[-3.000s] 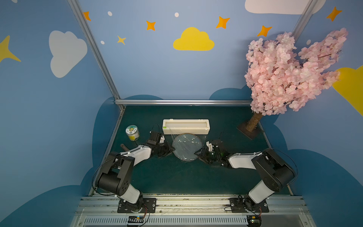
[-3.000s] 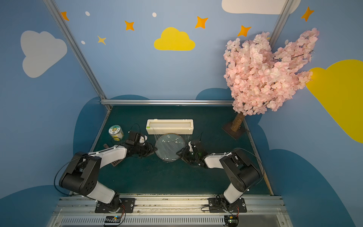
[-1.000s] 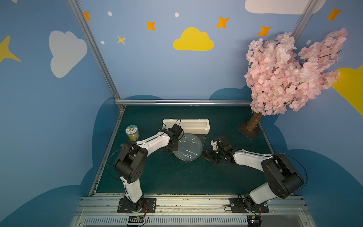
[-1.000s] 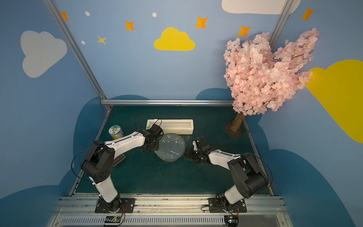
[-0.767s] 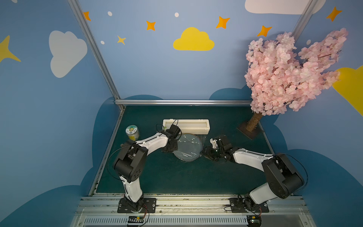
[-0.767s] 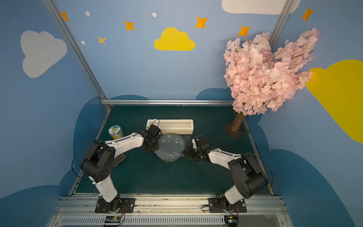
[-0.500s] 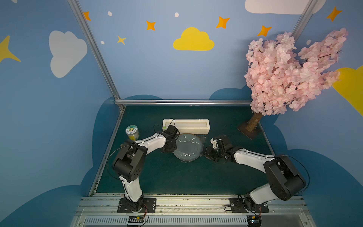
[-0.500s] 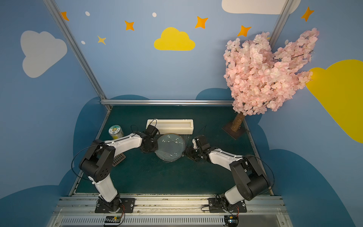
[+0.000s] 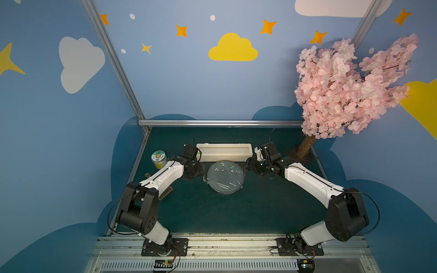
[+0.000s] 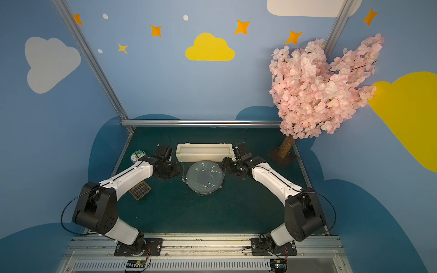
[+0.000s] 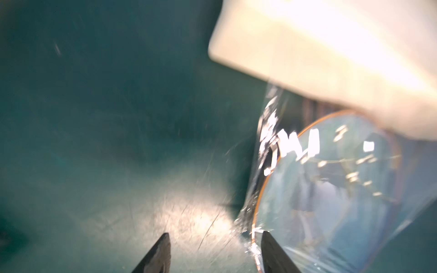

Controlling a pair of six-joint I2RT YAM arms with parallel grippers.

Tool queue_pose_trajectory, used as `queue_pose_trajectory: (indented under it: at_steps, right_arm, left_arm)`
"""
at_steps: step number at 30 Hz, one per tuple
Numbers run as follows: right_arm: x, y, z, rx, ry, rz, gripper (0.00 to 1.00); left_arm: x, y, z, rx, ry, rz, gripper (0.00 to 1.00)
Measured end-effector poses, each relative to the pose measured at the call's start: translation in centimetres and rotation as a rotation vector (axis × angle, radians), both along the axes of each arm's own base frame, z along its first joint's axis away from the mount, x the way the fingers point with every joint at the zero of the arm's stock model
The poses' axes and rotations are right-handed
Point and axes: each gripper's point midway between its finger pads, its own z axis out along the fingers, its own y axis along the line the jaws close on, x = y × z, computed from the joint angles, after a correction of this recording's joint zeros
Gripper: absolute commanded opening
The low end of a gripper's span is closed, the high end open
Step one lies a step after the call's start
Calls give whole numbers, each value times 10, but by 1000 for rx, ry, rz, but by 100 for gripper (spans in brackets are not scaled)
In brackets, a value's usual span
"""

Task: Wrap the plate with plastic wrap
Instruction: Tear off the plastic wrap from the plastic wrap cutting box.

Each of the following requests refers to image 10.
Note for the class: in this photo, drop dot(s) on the right small circuit board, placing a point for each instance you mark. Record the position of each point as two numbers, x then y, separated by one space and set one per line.
278 266

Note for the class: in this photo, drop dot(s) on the white plastic wrap dispenser box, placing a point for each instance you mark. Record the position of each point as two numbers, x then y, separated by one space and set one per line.
195 152

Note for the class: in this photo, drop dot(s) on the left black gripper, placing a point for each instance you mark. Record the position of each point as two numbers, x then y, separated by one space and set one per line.
167 169

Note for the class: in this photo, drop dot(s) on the small yellow green-lidded jar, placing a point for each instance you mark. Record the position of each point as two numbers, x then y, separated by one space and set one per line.
137 155

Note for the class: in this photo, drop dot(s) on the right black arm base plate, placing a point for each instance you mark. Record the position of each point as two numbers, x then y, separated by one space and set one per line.
261 246

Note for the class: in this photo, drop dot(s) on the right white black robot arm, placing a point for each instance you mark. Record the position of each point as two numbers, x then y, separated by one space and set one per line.
303 211

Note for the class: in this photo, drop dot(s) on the aluminium front rail frame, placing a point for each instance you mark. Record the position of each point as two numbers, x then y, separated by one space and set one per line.
205 253

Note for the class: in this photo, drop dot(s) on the round grey glass plate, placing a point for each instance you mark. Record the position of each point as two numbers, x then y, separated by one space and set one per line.
205 177

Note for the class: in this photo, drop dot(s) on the dark square tree base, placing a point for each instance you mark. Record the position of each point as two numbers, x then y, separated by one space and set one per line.
284 162

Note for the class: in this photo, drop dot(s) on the small circuit board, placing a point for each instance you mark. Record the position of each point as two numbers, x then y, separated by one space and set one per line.
135 265
278 266

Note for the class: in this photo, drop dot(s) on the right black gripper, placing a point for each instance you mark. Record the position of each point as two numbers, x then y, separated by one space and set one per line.
234 167

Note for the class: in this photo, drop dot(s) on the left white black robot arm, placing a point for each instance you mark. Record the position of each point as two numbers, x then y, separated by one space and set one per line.
97 205

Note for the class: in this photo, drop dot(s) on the left small circuit board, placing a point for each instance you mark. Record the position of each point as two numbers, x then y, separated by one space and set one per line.
135 265

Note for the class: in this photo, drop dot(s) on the brown grid coaster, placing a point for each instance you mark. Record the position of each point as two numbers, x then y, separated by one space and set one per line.
140 190

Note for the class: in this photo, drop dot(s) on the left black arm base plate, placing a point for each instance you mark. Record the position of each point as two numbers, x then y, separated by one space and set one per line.
140 248

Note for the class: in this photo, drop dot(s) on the pink cherry blossom tree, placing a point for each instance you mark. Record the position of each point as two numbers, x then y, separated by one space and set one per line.
313 95

